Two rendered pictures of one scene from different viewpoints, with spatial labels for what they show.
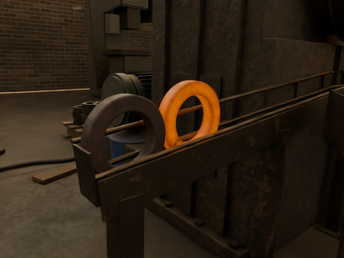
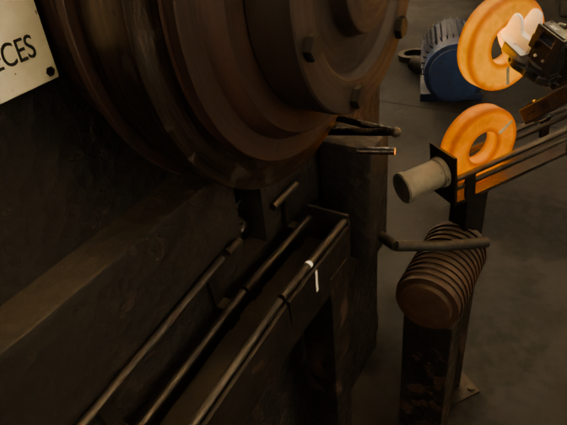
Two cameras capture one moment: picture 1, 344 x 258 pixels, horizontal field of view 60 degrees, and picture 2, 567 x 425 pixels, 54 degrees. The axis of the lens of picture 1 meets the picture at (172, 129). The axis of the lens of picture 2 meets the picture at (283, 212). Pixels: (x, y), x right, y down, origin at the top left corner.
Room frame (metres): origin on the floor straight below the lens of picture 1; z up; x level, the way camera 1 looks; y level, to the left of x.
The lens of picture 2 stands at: (0.68, -0.57, 1.24)
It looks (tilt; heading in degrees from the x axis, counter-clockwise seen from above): 35 degrees down; 344
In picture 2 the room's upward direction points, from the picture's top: 6 degrees counter-clockwise
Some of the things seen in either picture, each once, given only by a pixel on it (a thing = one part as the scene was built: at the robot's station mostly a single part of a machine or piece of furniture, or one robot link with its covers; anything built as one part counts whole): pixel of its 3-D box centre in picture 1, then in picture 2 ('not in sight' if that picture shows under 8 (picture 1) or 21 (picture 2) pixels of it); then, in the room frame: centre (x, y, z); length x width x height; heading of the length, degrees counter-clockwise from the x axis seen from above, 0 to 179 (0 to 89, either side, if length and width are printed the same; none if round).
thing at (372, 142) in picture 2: not in sight; (353, 193); (1.45, -0.92, 0.68); 0.11 x 0.08 x 0.24; 40
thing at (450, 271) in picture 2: not in sight; (435, 341); (1.39, -1.08, 0.27); 0.22 x 0.13 x 0.53; 130
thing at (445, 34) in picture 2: not in sight; (451, 56); (3.05, -2.20, 0.17); 0.57 x 0.31 x 0.34; 150
